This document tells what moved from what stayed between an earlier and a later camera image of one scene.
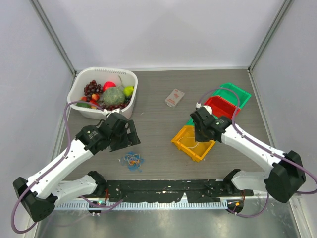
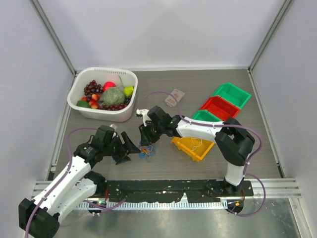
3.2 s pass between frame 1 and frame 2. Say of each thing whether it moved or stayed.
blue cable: moved
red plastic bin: stayed
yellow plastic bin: stayed
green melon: stayed
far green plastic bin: stayed
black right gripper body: moved
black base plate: stayed
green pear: stayed
